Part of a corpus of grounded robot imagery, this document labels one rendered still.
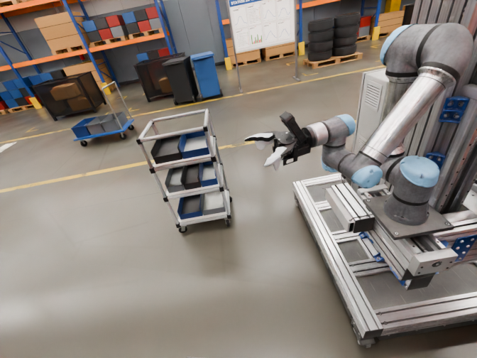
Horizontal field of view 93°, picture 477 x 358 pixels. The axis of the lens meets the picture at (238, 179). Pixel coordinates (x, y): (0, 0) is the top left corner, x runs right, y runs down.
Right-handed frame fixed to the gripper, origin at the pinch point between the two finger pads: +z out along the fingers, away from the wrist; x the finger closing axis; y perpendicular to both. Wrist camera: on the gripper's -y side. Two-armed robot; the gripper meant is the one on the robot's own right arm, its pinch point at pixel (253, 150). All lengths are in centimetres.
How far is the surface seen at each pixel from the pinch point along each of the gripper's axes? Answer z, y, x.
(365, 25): -735, 175, 716
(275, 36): -258, 89, 488
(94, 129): 164, 150, 403
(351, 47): -495, 161, 504
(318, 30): -410, 111, 541
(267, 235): -24, 132, 49
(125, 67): 134, 209, 1047
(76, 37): 235, 70, 970
